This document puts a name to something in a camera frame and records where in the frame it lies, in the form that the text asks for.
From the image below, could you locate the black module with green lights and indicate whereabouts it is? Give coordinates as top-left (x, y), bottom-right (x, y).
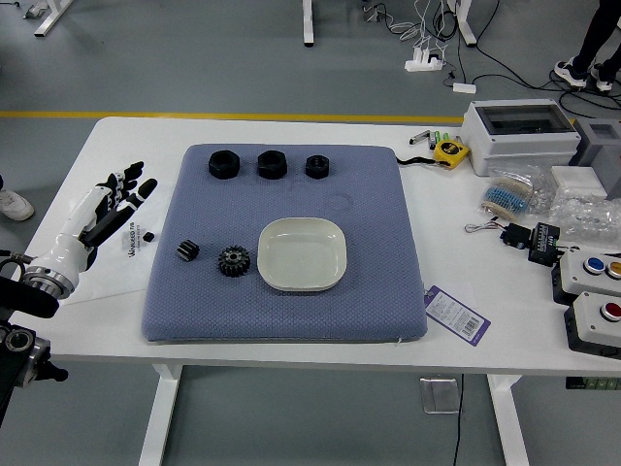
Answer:
top-left (527, 221), bottom-right (564, 267)

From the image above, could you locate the grey enclosure with clear lid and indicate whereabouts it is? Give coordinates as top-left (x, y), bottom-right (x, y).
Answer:
top-left (459, 98), bottom-right (582, 178)

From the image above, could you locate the clear bag of small parts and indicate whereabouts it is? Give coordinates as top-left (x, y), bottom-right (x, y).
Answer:
top-left (487, 162), bottom-right (554, 215)

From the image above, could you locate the blue and yellow button box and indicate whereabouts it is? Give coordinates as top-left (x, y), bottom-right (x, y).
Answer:
top-left (550, 248), bottom-right (621, 307)

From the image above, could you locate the blue resistor strip bundle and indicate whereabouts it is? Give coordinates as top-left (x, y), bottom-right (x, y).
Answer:
top-left (479, 175), bottom-right (535, 217)

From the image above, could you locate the cream square dish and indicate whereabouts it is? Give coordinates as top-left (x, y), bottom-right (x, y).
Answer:
top-left (256, 216), bottom-right (347, 293)

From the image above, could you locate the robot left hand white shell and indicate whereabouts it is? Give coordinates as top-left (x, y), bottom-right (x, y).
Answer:
top-left (26, 160), bottom-right (159, 291)

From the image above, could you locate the clear bubble plastic bag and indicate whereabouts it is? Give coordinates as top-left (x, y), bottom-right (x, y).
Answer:
top-left (547, 186), bottom-right (621, 251)

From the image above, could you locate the white background table leg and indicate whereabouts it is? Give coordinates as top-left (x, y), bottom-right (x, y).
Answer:
top-left (302, 0), bottom-right (316, 49)
top-left (445, 0), bottom-right (479, 49)
top-left (33, 0), bottom-right (74, 38)

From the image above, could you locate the purple label tag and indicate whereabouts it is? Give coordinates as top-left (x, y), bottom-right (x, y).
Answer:
top-left (422, 283), bottom-right (491, 347)

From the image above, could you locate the blue-grey quilted cushion mat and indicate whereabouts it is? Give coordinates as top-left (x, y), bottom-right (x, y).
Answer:
top-left (140, 143), bottom-right (429, 345)

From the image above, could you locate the black module with wires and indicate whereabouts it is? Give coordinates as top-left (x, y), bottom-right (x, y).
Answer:
top-left (464, 216), bottom-right (534, 251)

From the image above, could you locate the black floor cable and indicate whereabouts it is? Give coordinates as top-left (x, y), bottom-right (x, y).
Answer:
top-left (455, 0), bottom-right (621, 116)

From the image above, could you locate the yellow tape measure with strap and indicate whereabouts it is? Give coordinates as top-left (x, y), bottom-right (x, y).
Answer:
top-left (395, 139), bottom-right (472, 169)

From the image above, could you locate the grey square box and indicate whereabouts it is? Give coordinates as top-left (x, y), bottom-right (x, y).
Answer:
top-left (570, 117), bottom-right (621, 200)

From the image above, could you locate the white power strip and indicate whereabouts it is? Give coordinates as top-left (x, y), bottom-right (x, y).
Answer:
top-left (405, 46), bottom-right (446, 73)

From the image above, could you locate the white flat box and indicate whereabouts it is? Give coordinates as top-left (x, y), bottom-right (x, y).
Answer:
top-left (550, 165), bottom-right (607, 198)

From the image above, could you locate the red button box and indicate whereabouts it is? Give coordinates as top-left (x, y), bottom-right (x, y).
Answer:
top-left (563, 290), bottom-right (621, 360)

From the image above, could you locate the small black hex nut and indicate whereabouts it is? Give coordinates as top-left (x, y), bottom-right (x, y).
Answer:
top-left (304, 153), bottom-right (332, 181)

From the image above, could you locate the big black gear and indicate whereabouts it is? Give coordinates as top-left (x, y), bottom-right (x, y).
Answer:
top-left (216, 245), bottom-right (251, 279)

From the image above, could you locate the clear plastic holder under table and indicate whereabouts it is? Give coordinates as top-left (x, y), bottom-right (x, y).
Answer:
top-left (419, 377), bottom-right (461, 415)

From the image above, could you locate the small black gear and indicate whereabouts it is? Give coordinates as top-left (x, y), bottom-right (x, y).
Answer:
top-left (175, 239), bottom-right (201, 263)

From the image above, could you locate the black cable under table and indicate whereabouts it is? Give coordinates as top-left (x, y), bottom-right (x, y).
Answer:
top-left (449, 373), bottom-right (466, 466)

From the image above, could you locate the large black hex nut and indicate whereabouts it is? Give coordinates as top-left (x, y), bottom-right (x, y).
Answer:
top-left (208, 150), bottom-right (241, 182)
top-left (256, 150), bottom-right (288, 181)

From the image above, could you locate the clear printed plastic bag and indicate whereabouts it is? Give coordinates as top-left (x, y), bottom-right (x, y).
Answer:
top-left (60, 186), bottom-right (169, 307)

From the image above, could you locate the black table control panel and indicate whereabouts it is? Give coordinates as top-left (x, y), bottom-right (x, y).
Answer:
top-left (565, 376), bottom-right (621, 390)

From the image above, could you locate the white floor cable bundle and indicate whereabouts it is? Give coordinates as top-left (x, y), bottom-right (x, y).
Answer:
top-left (387, 0), bottom-right (455, 55)

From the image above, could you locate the person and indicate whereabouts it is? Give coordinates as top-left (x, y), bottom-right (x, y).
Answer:
top-left (0, 189), bottom-right (36, 222)
top-left (552, 0), bottom-right (621, 92)

